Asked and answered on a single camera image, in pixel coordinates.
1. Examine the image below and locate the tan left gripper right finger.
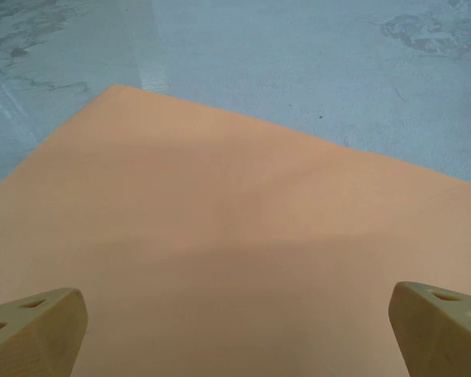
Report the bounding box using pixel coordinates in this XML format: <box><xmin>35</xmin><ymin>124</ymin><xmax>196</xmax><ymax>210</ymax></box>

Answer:
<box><xmin>389</xmin><ymin>280</ymin><xmax>471</xmax><ymax>377</ymax></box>

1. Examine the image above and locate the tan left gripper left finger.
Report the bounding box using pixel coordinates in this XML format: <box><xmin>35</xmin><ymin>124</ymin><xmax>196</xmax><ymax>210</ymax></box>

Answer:
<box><xmin>0</xmin><ymin>287</ymin><xmax>89</xmax><ymax>377</ymax></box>

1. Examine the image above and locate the orange cloth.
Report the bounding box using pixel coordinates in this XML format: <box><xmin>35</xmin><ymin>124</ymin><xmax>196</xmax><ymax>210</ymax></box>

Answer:
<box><xmin>0</xmin><ymin>82</ymin><xmax>471</xmax><ymax>377</ymax></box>

